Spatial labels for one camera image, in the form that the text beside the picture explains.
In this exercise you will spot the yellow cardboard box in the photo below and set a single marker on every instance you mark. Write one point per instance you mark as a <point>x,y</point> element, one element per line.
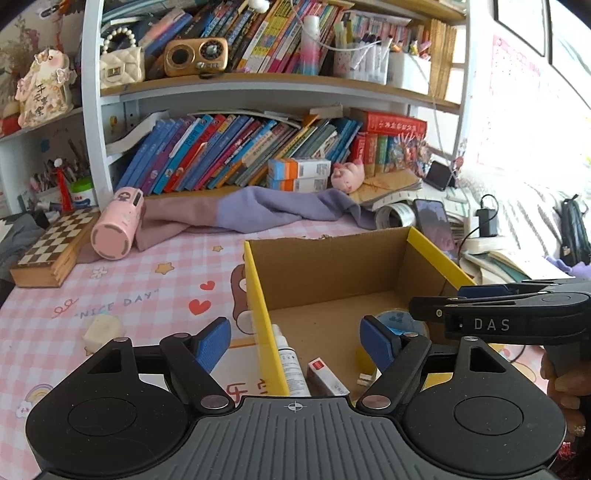
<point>323,267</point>

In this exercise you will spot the person's right hand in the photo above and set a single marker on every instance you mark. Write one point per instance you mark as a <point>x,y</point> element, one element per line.
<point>565,392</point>

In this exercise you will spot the white storage box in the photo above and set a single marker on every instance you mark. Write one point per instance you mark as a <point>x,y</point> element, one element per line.
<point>408,74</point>

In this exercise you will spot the small black device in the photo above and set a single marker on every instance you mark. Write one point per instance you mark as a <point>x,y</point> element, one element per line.
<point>438,175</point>

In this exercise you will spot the white bookshelf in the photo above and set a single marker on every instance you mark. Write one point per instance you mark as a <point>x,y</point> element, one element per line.
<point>94,115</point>

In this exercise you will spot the pink tumbler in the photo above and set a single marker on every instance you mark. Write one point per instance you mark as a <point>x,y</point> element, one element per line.
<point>115,226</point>

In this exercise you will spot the cup of pens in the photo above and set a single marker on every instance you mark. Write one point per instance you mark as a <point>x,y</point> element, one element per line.
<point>51,177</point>

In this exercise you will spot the wooden chessboard box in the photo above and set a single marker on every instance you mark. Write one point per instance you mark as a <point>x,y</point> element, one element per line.
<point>51,249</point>

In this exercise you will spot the brown paper bundle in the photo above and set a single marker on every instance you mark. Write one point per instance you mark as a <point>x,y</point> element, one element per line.
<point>388,184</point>

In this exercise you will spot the row of upright books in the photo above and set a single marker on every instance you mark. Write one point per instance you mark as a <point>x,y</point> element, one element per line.
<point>258,32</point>

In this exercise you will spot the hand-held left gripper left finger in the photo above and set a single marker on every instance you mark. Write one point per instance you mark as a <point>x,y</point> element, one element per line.
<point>214,344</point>

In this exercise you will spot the beige eraser block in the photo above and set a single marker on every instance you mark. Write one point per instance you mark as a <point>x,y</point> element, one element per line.
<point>104,332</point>

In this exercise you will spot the wooden retro radio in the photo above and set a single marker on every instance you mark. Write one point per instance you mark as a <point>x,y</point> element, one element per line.
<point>196,57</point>

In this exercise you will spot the pink checked desk mat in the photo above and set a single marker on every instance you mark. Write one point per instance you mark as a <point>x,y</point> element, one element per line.
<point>152,286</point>

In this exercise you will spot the black power adapter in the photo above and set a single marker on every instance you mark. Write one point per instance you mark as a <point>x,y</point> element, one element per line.
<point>488,221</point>

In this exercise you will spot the green lid jar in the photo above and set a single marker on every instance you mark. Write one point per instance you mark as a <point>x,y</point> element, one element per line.
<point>83,196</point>

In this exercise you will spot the window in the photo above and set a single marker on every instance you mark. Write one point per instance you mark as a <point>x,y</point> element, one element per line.
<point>545,27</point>

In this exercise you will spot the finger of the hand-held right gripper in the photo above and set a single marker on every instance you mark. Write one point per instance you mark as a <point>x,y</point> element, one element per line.
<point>498,290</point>
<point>429,308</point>

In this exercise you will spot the white quilted purse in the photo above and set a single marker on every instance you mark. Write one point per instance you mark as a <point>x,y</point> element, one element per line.
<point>121,67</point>

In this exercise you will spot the dark blue spray bottle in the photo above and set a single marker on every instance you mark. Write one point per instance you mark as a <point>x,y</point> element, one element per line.
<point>291,364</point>

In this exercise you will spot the purple cloth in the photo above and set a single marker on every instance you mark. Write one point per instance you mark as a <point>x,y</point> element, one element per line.
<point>277,207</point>

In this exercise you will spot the white power strip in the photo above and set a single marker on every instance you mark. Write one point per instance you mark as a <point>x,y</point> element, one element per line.
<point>475,242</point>

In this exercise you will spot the pen holder with markers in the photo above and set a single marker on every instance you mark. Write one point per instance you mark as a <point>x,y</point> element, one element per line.
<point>358,60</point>

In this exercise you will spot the pink figurine ornament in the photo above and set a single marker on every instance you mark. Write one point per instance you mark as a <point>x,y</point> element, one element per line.
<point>44,87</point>

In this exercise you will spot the row of leaning books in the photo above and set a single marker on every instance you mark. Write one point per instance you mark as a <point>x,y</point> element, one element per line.
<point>221,152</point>

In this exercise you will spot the small red and white box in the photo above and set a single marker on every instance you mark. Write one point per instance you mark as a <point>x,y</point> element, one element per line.
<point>325,376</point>

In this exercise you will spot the pastel gradient bottle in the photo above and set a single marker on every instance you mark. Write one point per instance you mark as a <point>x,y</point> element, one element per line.
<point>310,50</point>

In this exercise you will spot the black pencil bag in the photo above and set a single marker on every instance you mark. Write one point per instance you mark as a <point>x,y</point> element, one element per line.
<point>575,230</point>

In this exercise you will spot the pink plush pig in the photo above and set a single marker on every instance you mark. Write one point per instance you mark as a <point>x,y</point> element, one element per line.
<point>348,175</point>

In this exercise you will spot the thick red dictionary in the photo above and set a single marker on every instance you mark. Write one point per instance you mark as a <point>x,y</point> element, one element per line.
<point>392,123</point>

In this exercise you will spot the purple plush toy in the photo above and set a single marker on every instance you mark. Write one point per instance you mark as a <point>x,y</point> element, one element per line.
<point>572,267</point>

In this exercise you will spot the small white charger plug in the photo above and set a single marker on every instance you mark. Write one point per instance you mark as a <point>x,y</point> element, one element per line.
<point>364,379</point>

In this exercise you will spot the red and white figure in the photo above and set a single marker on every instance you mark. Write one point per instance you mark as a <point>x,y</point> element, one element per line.
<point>63,184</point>

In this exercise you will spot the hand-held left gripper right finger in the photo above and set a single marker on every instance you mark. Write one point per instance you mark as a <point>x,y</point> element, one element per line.
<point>375,344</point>

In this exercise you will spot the white curved booklet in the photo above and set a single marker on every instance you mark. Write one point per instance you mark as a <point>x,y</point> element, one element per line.
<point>134,134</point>

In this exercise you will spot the yellow tape roll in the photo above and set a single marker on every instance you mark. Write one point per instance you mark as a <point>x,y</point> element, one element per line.
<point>415,325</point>

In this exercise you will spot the pile of open books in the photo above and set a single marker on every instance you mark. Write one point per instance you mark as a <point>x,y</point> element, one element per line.
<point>512,265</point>

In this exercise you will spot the orange and white carton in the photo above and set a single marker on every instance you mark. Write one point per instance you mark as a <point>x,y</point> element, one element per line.
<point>295,184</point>
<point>300,168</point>

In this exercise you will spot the pink cloth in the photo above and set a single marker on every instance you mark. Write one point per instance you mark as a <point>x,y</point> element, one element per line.
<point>175,217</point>

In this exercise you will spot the black smartphone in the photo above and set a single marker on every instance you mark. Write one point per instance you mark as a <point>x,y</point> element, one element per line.
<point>434,224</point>

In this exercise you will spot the white paper roll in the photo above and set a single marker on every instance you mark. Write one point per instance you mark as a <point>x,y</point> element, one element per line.
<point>397,216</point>

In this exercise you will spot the wall poster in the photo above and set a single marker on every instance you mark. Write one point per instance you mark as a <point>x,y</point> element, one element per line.
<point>512,101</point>

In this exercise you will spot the stack of yellow notebooks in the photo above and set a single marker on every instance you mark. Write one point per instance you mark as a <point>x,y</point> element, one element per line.
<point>443,60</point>

